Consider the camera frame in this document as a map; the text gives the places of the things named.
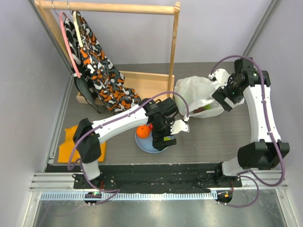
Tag orange folded cloth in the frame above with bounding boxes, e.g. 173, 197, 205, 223
58, 125, 107, 164

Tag pink clothes hanger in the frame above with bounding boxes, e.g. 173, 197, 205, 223
59, 11, 81, 78

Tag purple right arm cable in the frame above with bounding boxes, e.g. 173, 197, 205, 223
210, 54, 286, 208

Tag orange grey patterned garment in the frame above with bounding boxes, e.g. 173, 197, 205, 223
76, 11, 141, 114

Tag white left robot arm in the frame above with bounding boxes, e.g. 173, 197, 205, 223
72, 97, 179, 189

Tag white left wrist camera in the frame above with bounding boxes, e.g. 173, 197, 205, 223
170, 116, 189, 135

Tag green fake grapes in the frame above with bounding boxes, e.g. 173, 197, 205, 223
204, 104, 212, 110

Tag white plastic bag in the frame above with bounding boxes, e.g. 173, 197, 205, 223
174, 75, 244, 119

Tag dark red fake plum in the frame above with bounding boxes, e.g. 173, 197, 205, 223
193, 107, 205, 114

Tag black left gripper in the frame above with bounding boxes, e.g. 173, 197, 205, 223
151, 118, 177, 151

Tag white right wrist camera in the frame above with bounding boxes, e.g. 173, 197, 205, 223
208, 69, 230, 89

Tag cream clothes hanger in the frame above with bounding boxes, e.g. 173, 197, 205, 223
72, 11, 83, 47

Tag fake orange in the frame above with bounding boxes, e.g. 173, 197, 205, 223
136, 125, 151, 139

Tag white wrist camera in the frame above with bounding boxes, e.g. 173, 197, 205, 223
170, 116, 189, 135
208, 69, 230, 89

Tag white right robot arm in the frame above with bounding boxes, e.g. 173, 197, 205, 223
208, 55, 290, 187

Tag wooden clothes rack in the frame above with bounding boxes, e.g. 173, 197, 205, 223
34, 0, 180, 98

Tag blue plastic plate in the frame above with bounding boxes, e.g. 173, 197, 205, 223
135, 123, 168, 154

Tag black white zebra garment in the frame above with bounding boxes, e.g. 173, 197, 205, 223
60, 18, 101, 114

